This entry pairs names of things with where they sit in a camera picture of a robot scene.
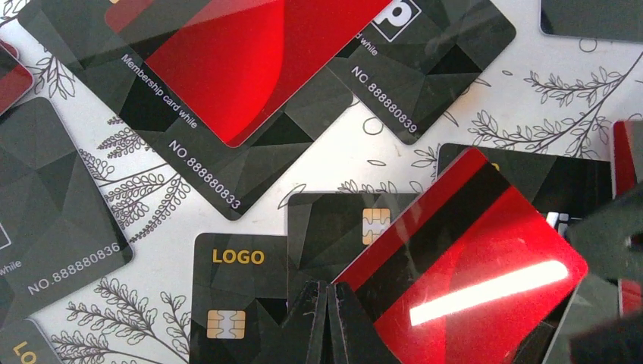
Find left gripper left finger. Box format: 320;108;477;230
253;281;328;364

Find black logo chip card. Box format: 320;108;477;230
287;193;416;303

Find black membership card 833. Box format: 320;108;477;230
18;1;353;220

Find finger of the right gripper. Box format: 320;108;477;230
569;312;642;363
566;184;642;281

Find black vip card 839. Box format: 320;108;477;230
328;0;516;145

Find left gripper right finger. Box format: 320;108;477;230
328;282;399;364

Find red card right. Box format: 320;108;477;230
611;120;642;315

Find black vip card 836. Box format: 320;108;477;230
1;98;133;325

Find black logo card bottom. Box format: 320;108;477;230
189;233;288;363

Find floral table mat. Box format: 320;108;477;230
0;0;643;364

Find black logo card right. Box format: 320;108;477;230
1;319;61;364

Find black card apart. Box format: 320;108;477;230
541;0;642;42

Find red card pile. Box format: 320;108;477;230
338;148;588;363

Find red card top left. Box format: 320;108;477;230
0;41;34;114

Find red card top centre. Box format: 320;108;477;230
105;0;387;147

